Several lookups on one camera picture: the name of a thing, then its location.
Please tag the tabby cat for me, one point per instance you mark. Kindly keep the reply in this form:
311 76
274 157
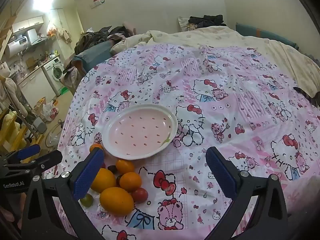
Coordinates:
307 95

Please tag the pink garment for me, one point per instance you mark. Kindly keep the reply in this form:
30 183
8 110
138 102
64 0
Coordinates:
70 78

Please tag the beige hanging garment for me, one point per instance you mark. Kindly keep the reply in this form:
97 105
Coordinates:
10 91

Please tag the white water heater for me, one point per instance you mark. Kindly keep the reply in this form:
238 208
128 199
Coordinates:
17 44

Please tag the white wall cabinets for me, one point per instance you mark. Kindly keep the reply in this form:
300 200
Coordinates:
27 24

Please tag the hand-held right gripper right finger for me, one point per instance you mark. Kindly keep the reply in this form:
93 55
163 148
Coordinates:
221 173

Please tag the large orange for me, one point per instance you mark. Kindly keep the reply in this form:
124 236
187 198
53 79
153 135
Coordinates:
103 180
116 201

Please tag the small orange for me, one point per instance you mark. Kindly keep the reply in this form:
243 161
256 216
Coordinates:
130 181
125 166
96 146

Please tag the range hood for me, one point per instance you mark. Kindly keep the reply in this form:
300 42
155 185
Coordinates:
35 37

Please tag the heap of mixed clothes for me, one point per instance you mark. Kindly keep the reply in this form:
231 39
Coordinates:
100 37

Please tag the teal cushion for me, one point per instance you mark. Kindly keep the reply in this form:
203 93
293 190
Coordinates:
262 33

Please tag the hanging plastic bag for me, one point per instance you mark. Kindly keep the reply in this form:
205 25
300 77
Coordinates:
51 30

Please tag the hanging cloth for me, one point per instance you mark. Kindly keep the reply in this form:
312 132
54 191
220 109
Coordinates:
65 34

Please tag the ceiling light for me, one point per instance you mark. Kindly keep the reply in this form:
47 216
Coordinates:
42 2

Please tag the white washing machine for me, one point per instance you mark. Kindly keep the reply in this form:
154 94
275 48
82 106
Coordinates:
53 71

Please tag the wall hook with red tag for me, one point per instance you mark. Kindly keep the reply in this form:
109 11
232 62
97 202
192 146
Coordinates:
97 1

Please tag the green grape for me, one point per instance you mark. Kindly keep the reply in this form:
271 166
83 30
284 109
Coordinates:
86 200

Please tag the floral pillow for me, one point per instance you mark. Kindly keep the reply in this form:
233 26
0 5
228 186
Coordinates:
185 24

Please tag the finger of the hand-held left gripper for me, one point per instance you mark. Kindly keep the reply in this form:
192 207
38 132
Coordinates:
48 158
27 152

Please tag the yellow wooden frame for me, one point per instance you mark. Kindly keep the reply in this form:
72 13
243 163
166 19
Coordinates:
12 135

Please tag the white kitchen counter cabinet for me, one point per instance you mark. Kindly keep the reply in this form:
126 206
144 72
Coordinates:
37 83

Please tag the dark grape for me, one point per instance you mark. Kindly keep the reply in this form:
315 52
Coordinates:
112 169
117 180

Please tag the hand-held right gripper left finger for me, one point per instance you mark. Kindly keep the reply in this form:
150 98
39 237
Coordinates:
88 176

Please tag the pink cartoon printed blanket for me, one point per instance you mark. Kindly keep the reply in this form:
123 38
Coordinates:
200 100

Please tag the red cherry tomato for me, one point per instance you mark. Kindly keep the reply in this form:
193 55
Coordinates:
140 195

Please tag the green basin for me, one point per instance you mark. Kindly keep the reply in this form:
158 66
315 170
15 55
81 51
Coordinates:
64 90

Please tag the cream duvet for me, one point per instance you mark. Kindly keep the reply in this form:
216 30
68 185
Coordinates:
212 36

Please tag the blue sofa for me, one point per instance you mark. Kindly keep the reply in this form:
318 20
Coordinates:
92 54

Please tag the dark clothes pile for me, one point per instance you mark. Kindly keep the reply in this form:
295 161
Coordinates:
207 20

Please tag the plastic bags on floor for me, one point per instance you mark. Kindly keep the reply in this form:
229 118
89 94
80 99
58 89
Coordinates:
50 110

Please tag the white plastic plate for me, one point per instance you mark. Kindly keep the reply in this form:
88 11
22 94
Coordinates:
140 130

